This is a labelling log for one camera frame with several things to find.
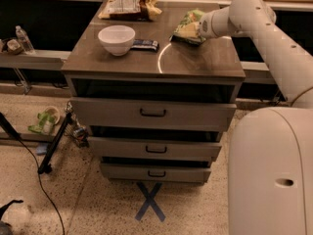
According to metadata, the white ceramic bowl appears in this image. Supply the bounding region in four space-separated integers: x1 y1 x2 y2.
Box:
98 25 135 56

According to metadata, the middle grey drawer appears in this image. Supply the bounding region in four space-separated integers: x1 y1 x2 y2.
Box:
89 137 221 161

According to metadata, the clear plastic water bottle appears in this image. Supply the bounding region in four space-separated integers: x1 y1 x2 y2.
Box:
16 25 35 55

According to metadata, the small basket with items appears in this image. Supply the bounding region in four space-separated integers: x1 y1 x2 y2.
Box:
0 38 22 55

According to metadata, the brown chip bag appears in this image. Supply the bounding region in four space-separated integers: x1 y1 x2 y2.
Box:
98 0 162 21

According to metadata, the top grey drawer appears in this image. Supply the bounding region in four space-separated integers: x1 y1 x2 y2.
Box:
70 97 236 132

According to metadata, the black tripod leg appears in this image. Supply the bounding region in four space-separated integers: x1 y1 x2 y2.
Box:
37 113 72 174

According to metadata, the blue tape cross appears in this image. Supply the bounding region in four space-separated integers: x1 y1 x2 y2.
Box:
135 182 165 222

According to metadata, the black floor cable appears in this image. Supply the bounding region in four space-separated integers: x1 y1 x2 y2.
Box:
0 112 67 235

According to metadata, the bottom grey drawer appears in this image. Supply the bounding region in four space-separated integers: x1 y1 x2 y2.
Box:
100 163 211 183

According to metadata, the grey drawer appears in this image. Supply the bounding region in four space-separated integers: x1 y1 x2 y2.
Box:
89 137 221 161
100 163 211 183
70 97 236 132

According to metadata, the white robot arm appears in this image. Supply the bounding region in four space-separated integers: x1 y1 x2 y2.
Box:
200 0 313 235

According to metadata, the dark blue snack bar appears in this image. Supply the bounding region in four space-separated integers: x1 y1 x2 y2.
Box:
131 39 159 52

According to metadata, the green jalapeno chip bag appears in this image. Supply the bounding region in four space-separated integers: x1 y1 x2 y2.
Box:
170 9 205 46

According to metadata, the grey drawer cabinet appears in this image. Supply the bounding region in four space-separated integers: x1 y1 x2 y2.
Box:
61 1 246 185

